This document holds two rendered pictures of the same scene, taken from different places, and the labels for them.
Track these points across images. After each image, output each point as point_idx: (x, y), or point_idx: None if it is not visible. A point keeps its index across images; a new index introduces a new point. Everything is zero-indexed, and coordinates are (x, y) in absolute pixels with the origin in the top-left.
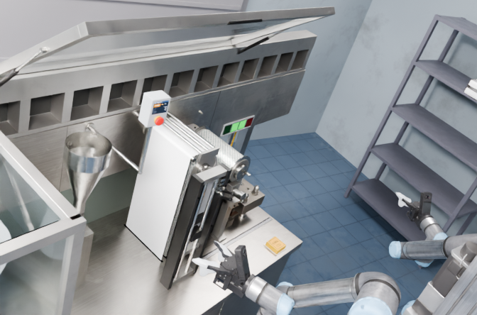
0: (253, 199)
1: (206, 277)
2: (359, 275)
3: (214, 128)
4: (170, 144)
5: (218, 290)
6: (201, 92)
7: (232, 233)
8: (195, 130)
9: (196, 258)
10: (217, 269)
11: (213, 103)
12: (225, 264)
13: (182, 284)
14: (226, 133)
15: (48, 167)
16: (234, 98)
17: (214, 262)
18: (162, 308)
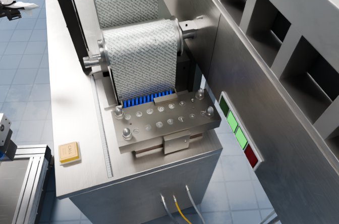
0: (116, 126)
1: (74, 75)
2: None
3: (214, 76)
4: None
5: (58, 78)
6: None
7: (107, 118)
8: (172, 15)
9: None
10: None
11: (213, 26)
12: None
13: (77, 60)
14: (222, 109)
15: None
16: (236, 61)
17: None
18: (68, 43)
